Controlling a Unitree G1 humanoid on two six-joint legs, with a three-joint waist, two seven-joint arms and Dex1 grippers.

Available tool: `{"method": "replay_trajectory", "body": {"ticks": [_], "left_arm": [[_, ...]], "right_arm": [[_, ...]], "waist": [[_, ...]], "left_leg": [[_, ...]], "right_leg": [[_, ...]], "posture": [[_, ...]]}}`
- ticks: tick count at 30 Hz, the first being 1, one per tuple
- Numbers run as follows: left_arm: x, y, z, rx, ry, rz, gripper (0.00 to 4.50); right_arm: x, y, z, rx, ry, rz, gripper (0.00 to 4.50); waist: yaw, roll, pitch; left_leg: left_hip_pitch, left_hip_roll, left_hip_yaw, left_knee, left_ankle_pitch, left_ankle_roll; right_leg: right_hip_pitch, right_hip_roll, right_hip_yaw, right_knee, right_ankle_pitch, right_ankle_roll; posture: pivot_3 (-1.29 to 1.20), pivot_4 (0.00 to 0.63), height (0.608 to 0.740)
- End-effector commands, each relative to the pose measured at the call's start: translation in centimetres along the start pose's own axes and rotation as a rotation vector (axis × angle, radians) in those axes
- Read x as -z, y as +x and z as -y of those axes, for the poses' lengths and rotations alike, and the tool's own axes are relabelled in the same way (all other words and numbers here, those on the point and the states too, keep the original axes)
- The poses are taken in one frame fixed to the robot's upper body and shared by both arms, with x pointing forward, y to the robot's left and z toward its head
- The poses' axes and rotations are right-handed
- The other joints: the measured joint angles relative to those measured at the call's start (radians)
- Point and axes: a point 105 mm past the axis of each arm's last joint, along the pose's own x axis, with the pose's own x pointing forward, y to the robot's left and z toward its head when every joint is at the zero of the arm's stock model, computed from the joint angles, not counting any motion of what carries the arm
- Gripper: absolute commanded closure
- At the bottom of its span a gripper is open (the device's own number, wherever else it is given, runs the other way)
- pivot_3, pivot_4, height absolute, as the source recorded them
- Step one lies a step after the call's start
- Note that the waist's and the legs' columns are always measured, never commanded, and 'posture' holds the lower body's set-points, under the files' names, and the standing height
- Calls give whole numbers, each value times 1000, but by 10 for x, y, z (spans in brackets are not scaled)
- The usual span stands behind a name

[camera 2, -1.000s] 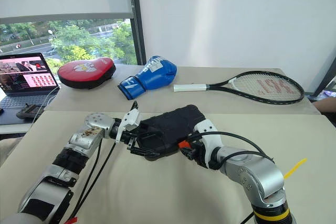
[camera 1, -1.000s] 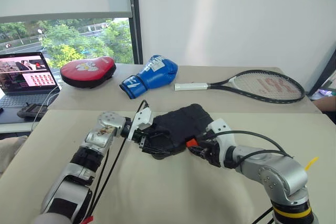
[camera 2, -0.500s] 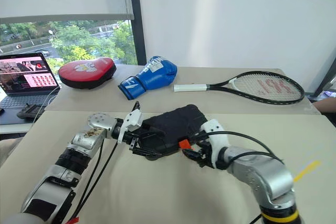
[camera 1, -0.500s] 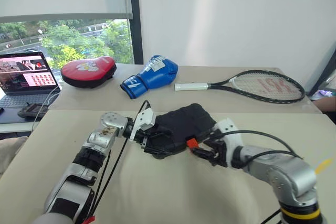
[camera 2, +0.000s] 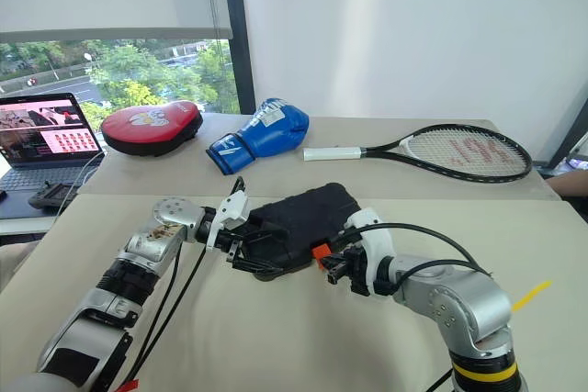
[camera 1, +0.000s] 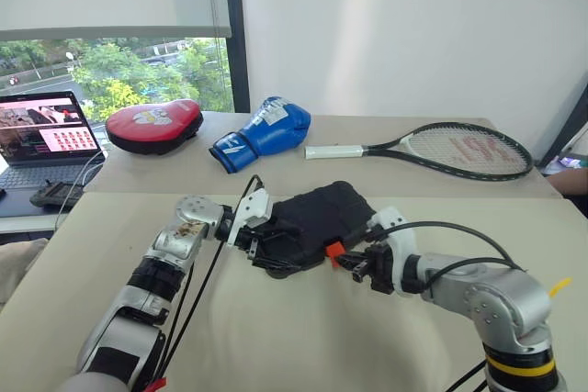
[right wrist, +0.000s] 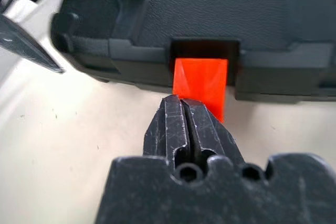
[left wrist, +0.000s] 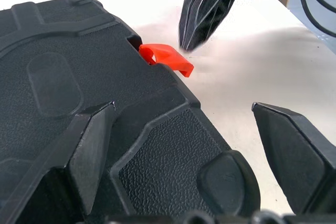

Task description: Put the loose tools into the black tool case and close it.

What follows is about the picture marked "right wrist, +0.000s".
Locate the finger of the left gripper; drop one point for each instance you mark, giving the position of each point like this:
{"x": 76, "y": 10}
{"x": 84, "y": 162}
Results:
{"x": 29, "y": 45}

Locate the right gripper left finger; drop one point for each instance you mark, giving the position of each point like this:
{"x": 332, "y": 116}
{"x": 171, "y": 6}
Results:
{"x": 168, "y": 129}

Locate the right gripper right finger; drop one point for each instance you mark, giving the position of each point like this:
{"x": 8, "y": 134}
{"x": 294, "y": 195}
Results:
{"x": 210, "y": 134}

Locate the orange case latch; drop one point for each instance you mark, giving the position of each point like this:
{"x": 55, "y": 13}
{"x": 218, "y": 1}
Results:
{"x": 202, "y": 82}

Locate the black tool case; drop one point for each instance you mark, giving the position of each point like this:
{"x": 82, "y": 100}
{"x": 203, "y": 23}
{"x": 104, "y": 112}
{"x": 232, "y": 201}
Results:
{"x": 236, "y": 11}

